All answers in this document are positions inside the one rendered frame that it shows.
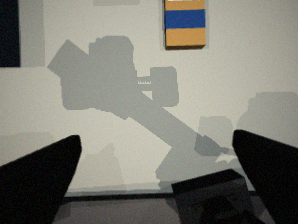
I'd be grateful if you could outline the orange welding electrode pack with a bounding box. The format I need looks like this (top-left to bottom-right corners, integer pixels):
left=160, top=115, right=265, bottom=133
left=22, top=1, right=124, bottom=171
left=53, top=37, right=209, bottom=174
left=164, top=0, right=206, bottom=50

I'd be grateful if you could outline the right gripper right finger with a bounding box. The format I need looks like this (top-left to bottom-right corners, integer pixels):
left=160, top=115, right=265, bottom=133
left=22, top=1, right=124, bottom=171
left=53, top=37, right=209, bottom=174
left=232, top=130, right=298, bottom=224

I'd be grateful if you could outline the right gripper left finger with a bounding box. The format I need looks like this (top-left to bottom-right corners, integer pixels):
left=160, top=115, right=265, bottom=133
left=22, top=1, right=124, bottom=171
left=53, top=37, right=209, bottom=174
left=0, top=135, right=82, bottom=224

